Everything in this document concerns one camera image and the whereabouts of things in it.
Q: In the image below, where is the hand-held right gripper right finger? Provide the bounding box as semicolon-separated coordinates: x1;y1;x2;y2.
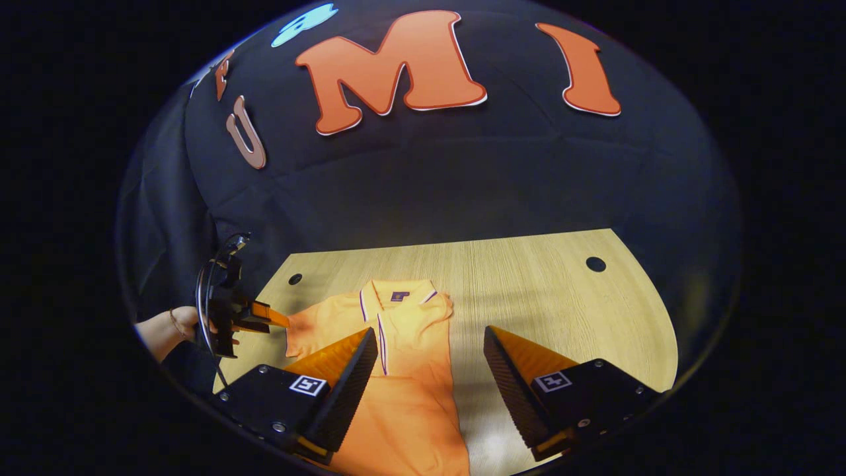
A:
482;325;662;463

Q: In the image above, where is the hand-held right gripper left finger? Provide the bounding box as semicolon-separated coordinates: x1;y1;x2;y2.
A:
211;327;379;467

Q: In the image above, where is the orange T-shirt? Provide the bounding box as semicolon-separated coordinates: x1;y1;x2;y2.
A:
284;279;471;476

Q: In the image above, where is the black cable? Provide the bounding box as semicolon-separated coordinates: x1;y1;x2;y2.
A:
195;259;229;391

